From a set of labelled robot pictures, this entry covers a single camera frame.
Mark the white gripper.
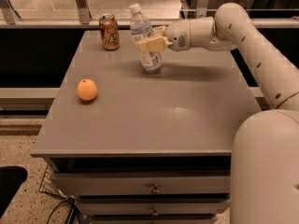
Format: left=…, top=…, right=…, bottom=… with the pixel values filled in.
left=136, top=20, right=191, bottom=52

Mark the clear blue-label plastic bottle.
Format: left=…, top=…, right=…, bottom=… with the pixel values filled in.
left=130, top=4, right=162, bottom=73

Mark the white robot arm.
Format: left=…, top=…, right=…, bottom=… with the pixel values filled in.
left=136, top=3, right=299, bottom=224

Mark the orange soda can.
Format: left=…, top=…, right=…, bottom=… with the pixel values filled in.
left=99, top=14, right=120, bottom=50

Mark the metal window railing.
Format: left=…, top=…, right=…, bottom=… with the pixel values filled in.
left=0, top=0, right=298, bottom=28

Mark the orange fruit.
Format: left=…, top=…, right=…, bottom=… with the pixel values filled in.
left=77, top=79, right=97, bottom=101

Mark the grey drawer cabinet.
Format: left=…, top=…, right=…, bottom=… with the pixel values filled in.
left=32, top=31, right=260, bottom=224

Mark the top grey drawer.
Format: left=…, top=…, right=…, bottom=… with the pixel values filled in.
left=50, top=173, right=230, bottom=196

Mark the grey drawer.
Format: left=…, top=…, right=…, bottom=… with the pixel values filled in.
left=50, top=173, right=230, bottom=196
left=76, top=198, right=229, bottom=216

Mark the middle grey drawer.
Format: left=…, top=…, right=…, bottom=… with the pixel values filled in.
left=76, top=198, right=229, bottom=216

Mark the black chair seat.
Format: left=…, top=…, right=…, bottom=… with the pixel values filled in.
left=0, top=166, right=28, bottom=218

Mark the wire mesh basket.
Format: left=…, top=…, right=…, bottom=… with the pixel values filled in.
left=38, top=166, right=64, bottom=199

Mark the black cable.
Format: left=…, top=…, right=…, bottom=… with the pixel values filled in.
left=46, top=195, right=78, bottom=224

